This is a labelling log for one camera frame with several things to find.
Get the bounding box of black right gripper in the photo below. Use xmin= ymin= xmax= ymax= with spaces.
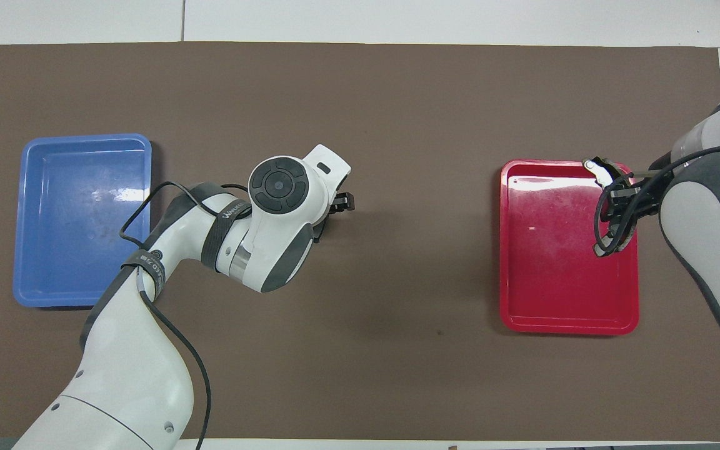
xmin=607 ymin=164 xmax=672 ymax=237

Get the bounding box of red plastic tray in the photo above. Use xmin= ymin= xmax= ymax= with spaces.
xmin=499 ymin=159 xmax=640 ymax=335

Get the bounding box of brown table mat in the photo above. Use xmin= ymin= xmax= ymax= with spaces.
xmin=0 ymin=42 xmax=720 ymax=441

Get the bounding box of blue plastic tray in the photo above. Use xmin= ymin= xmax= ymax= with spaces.
xmin=13 ymin=133 xmax=153 ymax=308

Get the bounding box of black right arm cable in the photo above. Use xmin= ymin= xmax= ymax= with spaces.
xmin=593 ymin=144 xmax=720 ymax=257

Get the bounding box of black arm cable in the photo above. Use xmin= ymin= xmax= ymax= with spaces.
xmin=119 ymin=180 xmax=251 ymax=441
xmin=593 ymin=144 xmax=720 ymax=257

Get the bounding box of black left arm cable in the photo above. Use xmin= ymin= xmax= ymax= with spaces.
xmin=119 ymin=180 xmax=251 ymax=441

